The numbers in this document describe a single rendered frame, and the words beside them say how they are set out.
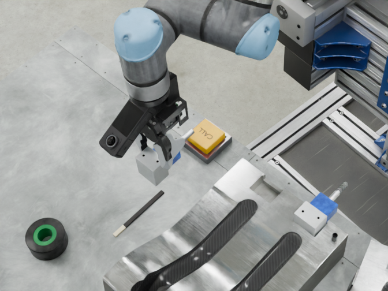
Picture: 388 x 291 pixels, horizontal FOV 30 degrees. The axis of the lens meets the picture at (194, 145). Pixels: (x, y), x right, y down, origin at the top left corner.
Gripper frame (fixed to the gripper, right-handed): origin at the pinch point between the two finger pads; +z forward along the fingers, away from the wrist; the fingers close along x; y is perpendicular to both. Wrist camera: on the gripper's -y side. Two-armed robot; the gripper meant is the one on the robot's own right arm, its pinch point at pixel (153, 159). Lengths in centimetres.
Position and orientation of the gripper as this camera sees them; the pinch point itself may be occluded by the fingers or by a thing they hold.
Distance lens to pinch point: 139.2
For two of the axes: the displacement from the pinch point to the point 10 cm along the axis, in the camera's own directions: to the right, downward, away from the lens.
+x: -7.2, -5.4, 4.4
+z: 0.7, 5.7, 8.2
